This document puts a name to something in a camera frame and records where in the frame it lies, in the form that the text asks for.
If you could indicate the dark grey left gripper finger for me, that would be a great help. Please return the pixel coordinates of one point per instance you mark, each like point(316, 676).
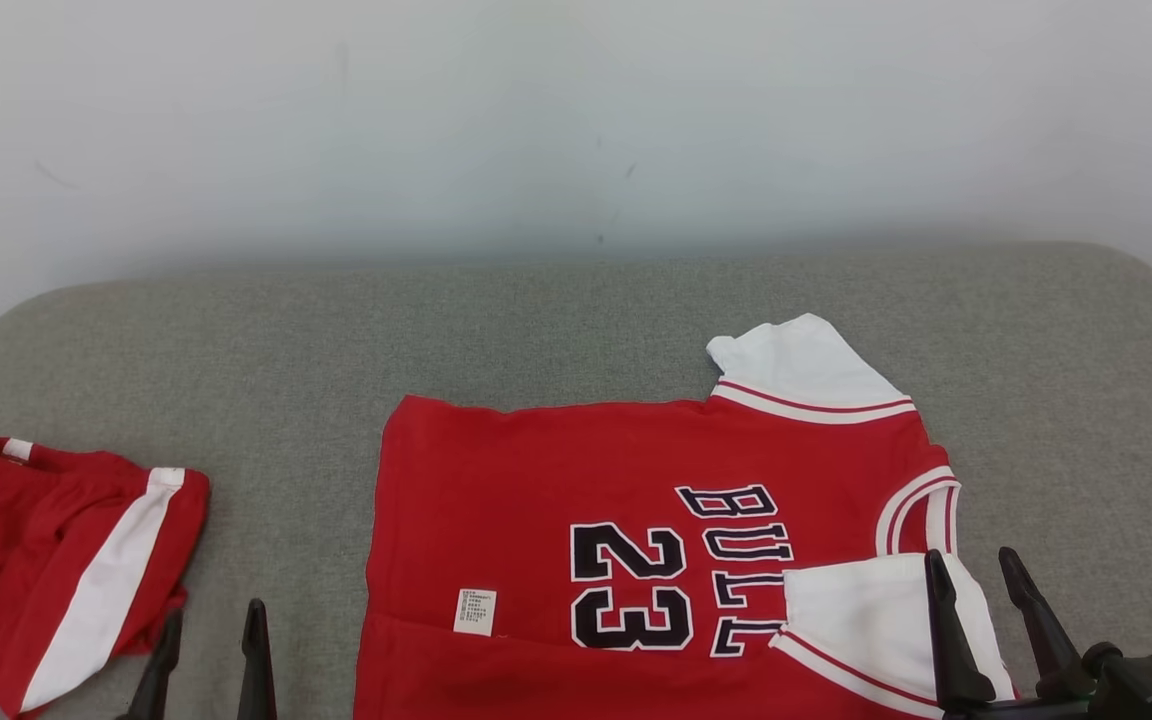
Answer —
point(257, 680)
point(158, 685)

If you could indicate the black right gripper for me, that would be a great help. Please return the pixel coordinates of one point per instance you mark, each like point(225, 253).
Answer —
point(1026, 711)

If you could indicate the red Bulls 23 jersey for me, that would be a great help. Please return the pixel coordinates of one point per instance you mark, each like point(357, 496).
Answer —
point(496, 500)

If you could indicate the grey fabric sofa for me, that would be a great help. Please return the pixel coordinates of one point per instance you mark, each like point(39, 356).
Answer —
point(336, 330)

